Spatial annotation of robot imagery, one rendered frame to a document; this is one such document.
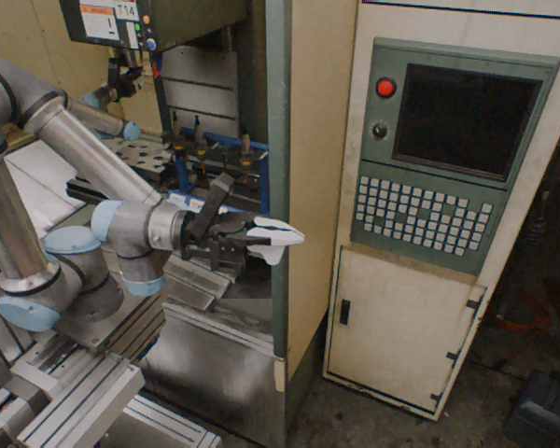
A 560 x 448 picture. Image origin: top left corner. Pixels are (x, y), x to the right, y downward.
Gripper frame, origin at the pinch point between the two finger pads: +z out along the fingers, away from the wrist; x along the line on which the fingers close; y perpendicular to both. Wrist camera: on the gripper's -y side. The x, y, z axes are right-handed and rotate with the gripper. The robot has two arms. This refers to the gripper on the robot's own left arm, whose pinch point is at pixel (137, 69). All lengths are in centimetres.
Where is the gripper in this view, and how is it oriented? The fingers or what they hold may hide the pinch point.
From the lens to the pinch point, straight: 211.6
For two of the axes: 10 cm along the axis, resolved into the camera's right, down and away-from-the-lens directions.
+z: 3.5, -6.2, 7.0
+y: 0.3, 7.5, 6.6
